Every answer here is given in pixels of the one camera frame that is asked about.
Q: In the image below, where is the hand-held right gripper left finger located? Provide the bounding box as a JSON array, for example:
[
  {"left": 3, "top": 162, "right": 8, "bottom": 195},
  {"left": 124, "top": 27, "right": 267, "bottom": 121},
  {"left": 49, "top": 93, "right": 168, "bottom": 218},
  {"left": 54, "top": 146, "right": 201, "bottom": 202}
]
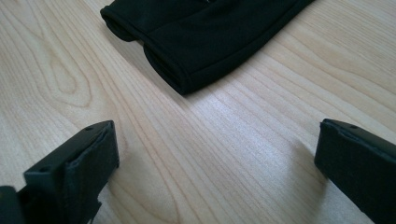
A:
[{"left": 18, "top": 119, "right": 120, "bottom": 224}]

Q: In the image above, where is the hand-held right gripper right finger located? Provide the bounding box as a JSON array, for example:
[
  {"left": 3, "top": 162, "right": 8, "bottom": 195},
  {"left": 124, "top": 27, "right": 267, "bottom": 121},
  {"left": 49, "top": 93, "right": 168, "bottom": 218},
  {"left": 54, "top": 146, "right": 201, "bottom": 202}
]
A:
[{"left": 314, "top": 118, "right": 396, "bottom": 224}]

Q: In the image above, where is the black glove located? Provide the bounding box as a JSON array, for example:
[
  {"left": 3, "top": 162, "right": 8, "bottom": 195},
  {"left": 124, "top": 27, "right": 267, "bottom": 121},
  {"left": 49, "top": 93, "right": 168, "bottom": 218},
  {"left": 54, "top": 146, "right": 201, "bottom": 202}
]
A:
[
  {"left": 142, "top": 0, "right": 316, "bottom": 96},
  {"left": 99, "top": 0, "right": 233, "bottom": 43}
]

